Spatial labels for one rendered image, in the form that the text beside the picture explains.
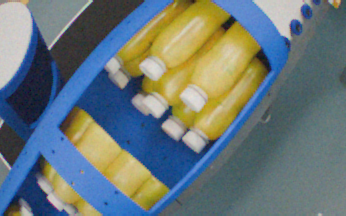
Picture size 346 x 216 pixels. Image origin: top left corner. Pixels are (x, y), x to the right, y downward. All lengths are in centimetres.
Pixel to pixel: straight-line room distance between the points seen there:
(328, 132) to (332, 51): 39
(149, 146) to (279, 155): 105
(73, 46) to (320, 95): 101
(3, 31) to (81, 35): 94
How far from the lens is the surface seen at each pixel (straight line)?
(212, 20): 112
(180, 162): 121
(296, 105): 229
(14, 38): 132
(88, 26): 224
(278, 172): 222
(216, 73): 109
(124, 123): 126
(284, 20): 139
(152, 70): 109
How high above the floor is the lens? 218
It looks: 75 degrees down
